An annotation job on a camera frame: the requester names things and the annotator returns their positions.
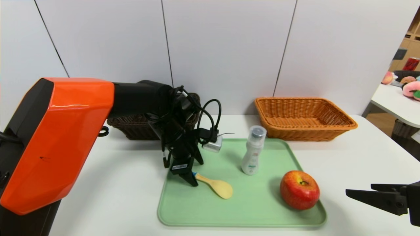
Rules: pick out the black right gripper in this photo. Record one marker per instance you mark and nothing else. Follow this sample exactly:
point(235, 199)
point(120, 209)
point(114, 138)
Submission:
point(414, 200)

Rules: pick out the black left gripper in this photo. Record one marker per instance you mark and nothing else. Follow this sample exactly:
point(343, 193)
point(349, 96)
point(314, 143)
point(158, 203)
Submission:
point(180, 166)

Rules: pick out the white bottle with clear cap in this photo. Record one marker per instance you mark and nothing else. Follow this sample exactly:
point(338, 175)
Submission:
point(252, 154)

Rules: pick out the red apple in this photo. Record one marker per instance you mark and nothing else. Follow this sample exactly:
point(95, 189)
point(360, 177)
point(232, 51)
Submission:
point(299, 191)

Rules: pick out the orange and black left arm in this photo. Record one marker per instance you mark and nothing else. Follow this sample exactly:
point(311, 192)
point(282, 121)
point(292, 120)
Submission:
point(59, 137)

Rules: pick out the dark brown wicker basket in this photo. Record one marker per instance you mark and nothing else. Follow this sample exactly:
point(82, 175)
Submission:
point(131, 127)

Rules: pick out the orange wicker basket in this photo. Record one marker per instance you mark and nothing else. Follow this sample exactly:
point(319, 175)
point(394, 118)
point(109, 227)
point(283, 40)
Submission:
point(305, 134)

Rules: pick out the light green plastic tray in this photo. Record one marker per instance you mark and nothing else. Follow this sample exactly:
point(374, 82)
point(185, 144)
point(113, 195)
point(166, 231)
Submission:
point(229, 206)

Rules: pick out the dark woven bin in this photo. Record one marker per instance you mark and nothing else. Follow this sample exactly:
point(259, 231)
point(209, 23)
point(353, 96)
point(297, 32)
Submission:
point(403, 131)

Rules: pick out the white side table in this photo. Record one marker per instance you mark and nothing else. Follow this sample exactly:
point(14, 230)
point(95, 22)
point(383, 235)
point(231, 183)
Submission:
point(393, 105)

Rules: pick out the pink peach plush toy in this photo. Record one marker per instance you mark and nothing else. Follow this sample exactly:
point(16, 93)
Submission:
point(410, 89)

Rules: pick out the brown plush toy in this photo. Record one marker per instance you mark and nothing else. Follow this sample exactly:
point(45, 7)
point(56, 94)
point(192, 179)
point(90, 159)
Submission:
point(408, 80)

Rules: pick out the small peach plush toy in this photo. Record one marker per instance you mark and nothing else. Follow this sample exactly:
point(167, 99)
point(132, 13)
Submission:
point(388, 78)

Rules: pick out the black bowl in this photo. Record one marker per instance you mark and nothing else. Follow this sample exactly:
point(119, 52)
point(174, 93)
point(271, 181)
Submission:
point(405, 73)

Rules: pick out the red soda can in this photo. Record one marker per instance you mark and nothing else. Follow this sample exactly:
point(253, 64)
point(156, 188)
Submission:
point(410, 64)

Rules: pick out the dark grey box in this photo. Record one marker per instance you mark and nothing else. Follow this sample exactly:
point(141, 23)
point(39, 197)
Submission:
point(399, 54)

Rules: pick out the wooden shelf unit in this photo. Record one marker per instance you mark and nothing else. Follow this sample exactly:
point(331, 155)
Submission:
point(412, 46)

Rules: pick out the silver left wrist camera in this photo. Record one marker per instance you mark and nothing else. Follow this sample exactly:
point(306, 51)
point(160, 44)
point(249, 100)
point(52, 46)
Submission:
point(213, 145)

